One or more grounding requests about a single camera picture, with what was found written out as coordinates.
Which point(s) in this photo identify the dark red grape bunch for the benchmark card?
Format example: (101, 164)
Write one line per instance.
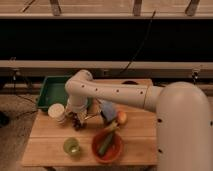
(77, 125)

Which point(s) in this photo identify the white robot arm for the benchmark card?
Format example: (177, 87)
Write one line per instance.
(184, 125)

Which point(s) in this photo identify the white paper cup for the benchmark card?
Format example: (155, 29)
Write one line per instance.
(56, 112)

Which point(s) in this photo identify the green plastic cup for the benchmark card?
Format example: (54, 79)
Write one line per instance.
(71, 146)

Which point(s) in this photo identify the dark round bowl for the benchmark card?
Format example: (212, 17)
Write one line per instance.
(130, 82)

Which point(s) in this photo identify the orange peach fruit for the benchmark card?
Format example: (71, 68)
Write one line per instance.
(121, 117)

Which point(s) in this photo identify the metal spoon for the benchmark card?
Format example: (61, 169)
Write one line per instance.
(90, 116)

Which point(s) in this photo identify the green cucumber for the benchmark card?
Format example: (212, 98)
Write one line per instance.
(105, 144)

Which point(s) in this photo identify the green plastic tray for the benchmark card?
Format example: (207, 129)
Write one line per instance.
(53, 91)

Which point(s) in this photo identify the wooden table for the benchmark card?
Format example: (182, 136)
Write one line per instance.
(45, 144)

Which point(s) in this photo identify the red orange bowl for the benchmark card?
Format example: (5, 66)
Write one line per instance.
(113, 152)

